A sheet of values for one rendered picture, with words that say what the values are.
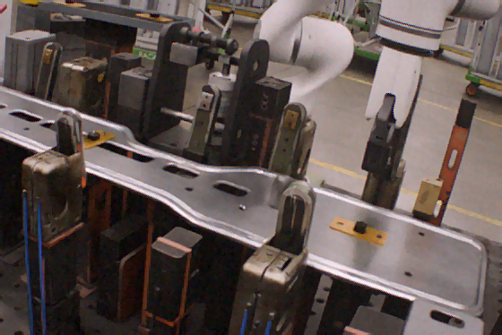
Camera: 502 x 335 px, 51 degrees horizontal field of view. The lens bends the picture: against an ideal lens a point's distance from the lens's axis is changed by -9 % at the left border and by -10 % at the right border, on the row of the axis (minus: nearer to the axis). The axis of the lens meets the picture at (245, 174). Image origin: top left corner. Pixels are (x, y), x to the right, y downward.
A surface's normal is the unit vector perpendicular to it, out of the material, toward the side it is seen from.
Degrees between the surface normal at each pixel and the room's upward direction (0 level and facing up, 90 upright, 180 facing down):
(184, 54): 90
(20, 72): 90
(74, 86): 90
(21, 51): 90
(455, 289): 0
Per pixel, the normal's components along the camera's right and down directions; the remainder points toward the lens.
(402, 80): -0.24, 0.27
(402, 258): 0.16, -0.90
